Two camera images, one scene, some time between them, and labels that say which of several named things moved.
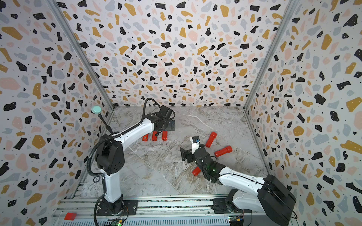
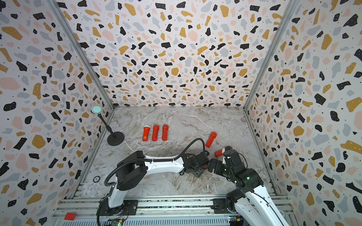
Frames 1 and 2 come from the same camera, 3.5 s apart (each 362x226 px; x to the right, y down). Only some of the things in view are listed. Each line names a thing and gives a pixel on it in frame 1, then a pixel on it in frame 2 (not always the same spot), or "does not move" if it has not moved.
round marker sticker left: (96, 179) does not move
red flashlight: (164, 135) does not move
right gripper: (186, 154) -> (220, 164)
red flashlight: (154, 138) does not move
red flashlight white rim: (145, 138) does not move
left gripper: (173, 127) -> (199, 174)
